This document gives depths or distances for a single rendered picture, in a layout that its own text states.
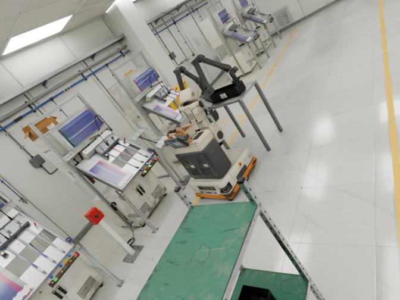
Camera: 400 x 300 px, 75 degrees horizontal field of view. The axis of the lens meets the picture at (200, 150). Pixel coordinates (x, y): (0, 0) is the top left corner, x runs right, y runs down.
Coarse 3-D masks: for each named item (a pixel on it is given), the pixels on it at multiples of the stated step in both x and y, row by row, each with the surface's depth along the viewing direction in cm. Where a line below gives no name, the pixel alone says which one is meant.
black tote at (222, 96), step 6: (234, 84) 328; (240, 84) 316; (216, 90) 352; (222, 90) 346; (228, 90) 318; (234, 90) 313; (240, 90) 314; (210, 96) 342; (216, 96) 336; (222, 96) 330; (228, 96) 325
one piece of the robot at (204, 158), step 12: (168, 132) 285; (204, 132) 276; (192, 144) 272; (204, 144) 272; (216, 144) 283; (180, 156) 303; (192, 156) 287; (204, 156) 274; (216, 156) 281; (192, 168) 306; (204, 168) 291; (216, 168) 280; (228, 168) 295
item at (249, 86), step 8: (256, 80) 325; (248, 88) 315; (256, 88) 330; (240, 96) 306; (264, 96) 334; (216, 104) 338; (224, 104) 321; (240, 104) 306; (264, 104) 339; (248, 112) 310; (272, 112) 342; (232, 120) 393; (240, 128) 399; (256, 128) 318; (280, 128) 351; (224, 144) 375; (264, 144) 328
